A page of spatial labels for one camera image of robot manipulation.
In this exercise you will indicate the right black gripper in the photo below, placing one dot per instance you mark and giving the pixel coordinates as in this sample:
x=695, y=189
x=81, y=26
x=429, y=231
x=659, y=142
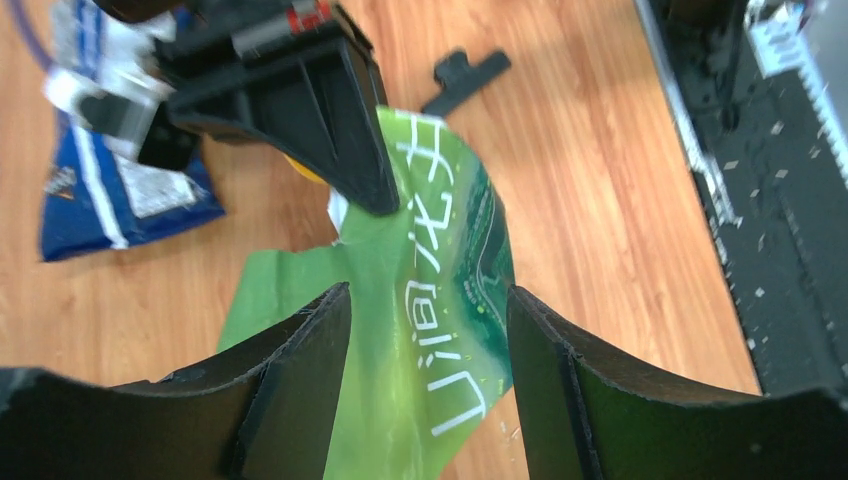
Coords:
x=297, y=75

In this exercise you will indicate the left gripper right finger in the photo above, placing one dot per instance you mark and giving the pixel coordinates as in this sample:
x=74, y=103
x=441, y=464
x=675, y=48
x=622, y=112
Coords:
x=589, y=410

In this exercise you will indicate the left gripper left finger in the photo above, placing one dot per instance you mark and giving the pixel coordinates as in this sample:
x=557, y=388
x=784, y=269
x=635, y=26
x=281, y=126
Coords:
x=261, y=409

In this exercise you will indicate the yellow plastic scoop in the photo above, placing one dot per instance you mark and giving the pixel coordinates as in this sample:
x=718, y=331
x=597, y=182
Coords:
x=304, y=171

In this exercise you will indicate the black bag clip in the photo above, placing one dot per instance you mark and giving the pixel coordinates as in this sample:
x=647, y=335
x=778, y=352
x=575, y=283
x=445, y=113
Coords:
x=459, y=80

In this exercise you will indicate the green litter bag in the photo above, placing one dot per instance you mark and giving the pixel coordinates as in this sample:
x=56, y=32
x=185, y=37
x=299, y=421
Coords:
x=428, y=354

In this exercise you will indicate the blue white snack bag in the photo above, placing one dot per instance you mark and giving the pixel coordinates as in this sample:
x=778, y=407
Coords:
x=96, y=200

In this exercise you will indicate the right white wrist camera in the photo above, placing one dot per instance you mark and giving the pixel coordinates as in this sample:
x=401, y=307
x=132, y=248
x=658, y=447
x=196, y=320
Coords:
x=99, y=77

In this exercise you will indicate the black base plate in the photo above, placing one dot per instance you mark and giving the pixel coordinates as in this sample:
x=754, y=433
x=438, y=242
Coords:
x=760, y=105

